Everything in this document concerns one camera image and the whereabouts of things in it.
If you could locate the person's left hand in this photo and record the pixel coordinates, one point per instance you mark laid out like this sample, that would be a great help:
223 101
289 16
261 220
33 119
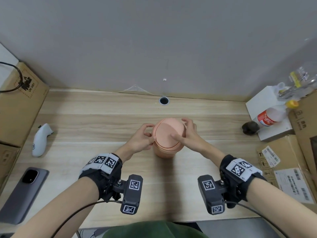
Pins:
138 143

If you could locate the person's right hand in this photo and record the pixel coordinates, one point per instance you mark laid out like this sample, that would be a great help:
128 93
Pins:
195 141

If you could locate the pink desktop trash bin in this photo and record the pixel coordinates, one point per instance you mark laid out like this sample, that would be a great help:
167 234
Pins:
166 153

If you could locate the orange plastic lid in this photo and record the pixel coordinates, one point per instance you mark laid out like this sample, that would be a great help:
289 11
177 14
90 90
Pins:
166 132

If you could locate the person's left forearm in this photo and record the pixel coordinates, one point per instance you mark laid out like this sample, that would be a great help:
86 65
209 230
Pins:
69 203

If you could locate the person's right forearm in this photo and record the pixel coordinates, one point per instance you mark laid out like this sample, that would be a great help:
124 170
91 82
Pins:
279 203

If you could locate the person's green clothing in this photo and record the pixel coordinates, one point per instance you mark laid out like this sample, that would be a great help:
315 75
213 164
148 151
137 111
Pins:
153 230

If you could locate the clear plastic film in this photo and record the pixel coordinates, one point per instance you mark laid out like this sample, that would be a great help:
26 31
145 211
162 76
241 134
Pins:
136 89

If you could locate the dark round object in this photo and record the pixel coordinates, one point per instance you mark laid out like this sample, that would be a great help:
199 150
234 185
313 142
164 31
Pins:
250 128

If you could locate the plastic bottle with red label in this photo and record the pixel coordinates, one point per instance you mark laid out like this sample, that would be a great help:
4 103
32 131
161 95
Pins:
266 120

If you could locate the flat white box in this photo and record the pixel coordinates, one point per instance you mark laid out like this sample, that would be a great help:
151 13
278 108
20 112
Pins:
262 99

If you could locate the cardboard box with white labels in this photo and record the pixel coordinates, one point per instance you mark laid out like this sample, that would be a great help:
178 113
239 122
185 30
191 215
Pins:
284 156

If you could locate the white handheld controller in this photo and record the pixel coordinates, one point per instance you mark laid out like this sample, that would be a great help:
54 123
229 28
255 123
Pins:
40 143

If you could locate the clear bag of small items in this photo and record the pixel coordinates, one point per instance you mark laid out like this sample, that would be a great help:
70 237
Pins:
297 81

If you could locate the cardboard box with black print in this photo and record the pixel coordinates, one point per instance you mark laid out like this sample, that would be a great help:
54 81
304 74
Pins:
19 111

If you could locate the grey smartphone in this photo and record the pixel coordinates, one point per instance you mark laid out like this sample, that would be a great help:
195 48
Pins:
22 195

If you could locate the small plain cardboard box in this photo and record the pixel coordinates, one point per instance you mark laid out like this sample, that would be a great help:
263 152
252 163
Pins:
7 163

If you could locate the large white box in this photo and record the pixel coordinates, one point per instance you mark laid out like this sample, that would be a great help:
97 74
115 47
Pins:
6 56

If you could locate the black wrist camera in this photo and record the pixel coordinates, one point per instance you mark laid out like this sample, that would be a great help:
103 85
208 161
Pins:
131 195
211 195

